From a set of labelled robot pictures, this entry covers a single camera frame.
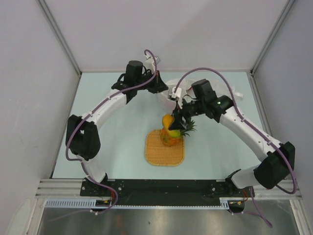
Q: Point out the woven bamboo tray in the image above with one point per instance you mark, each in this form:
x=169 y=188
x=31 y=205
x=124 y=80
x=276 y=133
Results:
x=159 y=154

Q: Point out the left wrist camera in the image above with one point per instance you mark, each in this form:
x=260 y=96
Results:
x=149 y=63

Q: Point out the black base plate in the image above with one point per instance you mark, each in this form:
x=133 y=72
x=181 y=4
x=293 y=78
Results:
x=169 y=192

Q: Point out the fake mango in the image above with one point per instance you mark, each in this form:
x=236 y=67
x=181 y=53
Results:
x=167 y=121

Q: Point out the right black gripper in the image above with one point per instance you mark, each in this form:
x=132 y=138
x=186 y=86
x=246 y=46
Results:
x=177 y=115

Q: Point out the aluminium frame rail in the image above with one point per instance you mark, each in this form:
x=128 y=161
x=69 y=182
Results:
x=70 y=188

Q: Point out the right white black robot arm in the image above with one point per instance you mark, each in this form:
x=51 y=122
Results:
x=276 y=158

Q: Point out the fake pineapple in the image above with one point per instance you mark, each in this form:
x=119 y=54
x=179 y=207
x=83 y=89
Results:
x=169 y=140

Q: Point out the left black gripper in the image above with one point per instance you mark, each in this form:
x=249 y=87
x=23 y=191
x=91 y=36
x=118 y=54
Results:
x=158 y=84

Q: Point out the white cable duct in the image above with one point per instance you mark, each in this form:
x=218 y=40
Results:
x=101 y=204

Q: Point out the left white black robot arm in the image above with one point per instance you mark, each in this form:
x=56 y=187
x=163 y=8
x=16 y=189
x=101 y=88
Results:
x=82 y=134

